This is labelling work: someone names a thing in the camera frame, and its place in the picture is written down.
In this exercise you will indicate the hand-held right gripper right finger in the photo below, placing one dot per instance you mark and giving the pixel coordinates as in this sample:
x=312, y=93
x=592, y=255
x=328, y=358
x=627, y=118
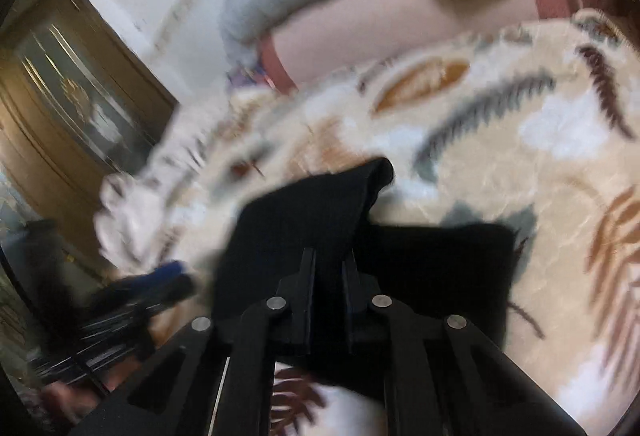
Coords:
x=357, y=311

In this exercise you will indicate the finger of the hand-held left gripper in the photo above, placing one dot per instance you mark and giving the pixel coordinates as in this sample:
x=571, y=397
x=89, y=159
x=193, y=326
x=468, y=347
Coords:
x=160, y=283

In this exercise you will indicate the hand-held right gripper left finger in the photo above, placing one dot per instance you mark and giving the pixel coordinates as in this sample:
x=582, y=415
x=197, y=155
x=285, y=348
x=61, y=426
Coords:
x=300, y=311

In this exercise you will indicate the black pants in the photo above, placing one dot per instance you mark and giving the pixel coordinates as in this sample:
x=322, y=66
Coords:
x=425, y=261

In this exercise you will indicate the dark cloth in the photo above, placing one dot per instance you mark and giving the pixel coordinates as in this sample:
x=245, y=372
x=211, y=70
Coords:
x=50, y=276

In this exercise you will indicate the beige fleece cloth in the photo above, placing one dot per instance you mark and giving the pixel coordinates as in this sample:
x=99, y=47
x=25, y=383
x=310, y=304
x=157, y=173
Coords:
x=150, y=196

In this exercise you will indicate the leaf print blanket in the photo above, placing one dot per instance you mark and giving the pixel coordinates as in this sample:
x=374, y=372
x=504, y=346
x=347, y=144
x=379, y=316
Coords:
x=500, y=196

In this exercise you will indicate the wooden door with glass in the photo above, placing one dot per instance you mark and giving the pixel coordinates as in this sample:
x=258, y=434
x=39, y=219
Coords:
x=50, y=126

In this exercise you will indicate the colourful packet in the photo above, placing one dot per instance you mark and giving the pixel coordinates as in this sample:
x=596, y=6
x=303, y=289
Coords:
x=250, y=74

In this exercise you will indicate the red pink headboard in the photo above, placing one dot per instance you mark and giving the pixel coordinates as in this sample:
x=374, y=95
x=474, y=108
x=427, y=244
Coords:
x=375, y=31

